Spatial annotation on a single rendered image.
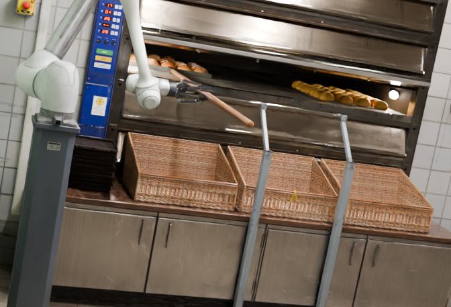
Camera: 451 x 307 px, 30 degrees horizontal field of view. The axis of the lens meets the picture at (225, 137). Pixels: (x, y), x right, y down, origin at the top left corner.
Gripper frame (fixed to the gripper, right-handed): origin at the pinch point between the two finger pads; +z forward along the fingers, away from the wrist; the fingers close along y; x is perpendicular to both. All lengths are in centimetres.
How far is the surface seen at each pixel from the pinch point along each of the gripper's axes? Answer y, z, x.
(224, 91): 3, 25, -55
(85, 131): 37, -51, -52
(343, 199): 45, 85, 5
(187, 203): 59, 2, -6
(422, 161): 28, 161, -55
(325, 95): -3, 94, -72
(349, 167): 27, 84, 5
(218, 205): 58, 19, -6
